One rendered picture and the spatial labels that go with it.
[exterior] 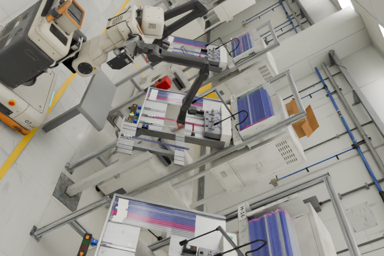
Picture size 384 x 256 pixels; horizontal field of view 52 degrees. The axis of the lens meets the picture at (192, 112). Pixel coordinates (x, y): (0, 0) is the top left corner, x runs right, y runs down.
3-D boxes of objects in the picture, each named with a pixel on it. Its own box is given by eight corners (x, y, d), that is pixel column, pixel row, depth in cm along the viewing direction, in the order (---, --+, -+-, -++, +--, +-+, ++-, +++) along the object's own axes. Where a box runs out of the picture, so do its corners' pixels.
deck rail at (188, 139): (135, 133, 310) (135, 127, 307) (135, 132, 312) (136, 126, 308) (223, 149, 313) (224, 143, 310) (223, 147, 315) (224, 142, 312)
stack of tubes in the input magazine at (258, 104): (239, 130, 307) (270, 115, 299) (236, 99, 351) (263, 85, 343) (247, 142, 313) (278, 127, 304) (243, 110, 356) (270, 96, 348)
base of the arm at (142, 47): (137, 35, 259) (136, 45, 250) (149, 38, 261) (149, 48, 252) (134, 46, 264) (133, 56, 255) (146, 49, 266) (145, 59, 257)
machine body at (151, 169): (91, 188, 342) (148, 160, 323) (110, 142, 402) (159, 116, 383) (135, 234, 368) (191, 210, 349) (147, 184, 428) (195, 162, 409)
